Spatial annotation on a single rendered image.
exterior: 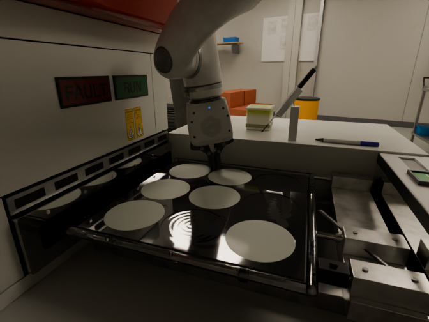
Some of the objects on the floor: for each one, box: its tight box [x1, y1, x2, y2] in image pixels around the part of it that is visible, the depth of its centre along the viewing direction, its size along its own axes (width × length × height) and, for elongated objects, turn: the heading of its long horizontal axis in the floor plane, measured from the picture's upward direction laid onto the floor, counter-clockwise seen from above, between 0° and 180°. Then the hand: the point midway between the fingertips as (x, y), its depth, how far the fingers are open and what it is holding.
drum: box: [294, 96, 320, 120], centre depth 467 cm, size 43×43×68 cm
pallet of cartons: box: [220, 89, 272, 116], centre depth 551 cm, size 88×128×73 cm
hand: (214, 161), depth 65 cm, fingers closed
